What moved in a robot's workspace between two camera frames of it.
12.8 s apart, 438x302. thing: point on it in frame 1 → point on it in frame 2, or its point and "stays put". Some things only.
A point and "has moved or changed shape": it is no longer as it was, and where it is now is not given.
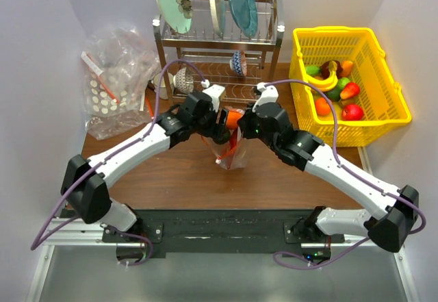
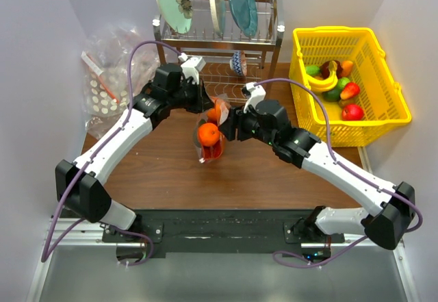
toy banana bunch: x=324 y=84 stays put
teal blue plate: x=243 y=4 stays put
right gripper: x=244 y=123 stays put
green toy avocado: x=334 y=94 stays put
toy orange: x=233 y=115 has moved or changed shape
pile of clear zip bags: x=118 y=70 stays put
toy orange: x=322 y=107 has moved or changed shape
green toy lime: x=313 y=70 stays put
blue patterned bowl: x=238 y=63 stays put
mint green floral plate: x=174 y=1 stays put
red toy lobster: x=233 y=138 has moved or changed shape
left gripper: x=215 y=128 → x=202 y=101
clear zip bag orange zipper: x=232 y=154 has moved or changed shape
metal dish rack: x=233 y=62 stays put
